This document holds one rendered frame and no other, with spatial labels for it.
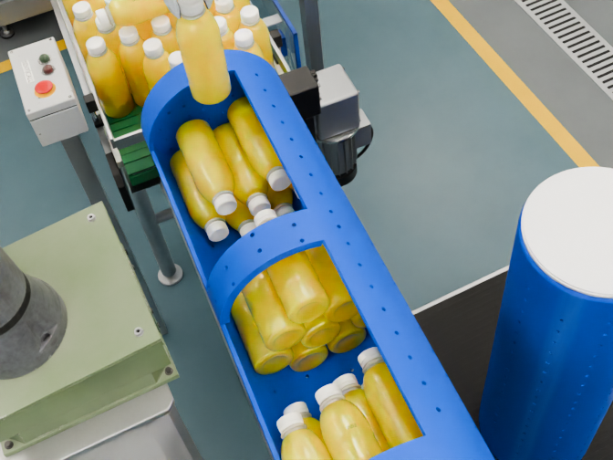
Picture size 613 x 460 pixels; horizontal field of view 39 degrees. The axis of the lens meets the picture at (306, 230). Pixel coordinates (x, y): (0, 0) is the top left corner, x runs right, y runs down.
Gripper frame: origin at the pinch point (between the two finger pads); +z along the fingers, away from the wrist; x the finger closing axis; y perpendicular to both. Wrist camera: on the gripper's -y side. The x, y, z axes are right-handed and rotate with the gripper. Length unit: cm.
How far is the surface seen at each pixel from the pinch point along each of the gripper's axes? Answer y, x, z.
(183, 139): -3.4, -6.7, 31.1
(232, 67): -5.9, 5.4, 20.7
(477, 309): 4, 59, 128
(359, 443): 64, -2, 30
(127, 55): -38, -10, 37
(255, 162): 8.2, 3.4, 30.6
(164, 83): -9.4, -6.6, 22.2
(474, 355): 16, 51, 129
